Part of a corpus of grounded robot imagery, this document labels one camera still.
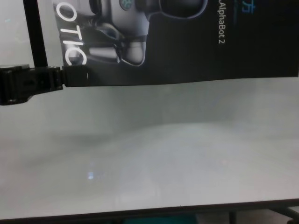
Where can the black robot print poster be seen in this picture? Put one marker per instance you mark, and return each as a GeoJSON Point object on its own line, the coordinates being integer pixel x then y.
{"type": "Point", "coordinates": [198, 53]}

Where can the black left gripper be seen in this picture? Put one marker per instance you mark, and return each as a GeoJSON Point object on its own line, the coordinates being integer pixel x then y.
{"type": "Point", "coordinates": [16, 86]}

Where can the black table crossbar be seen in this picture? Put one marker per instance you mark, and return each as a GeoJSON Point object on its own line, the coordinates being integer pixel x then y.
{"type": "Point", "coordinates": [287, 213]}

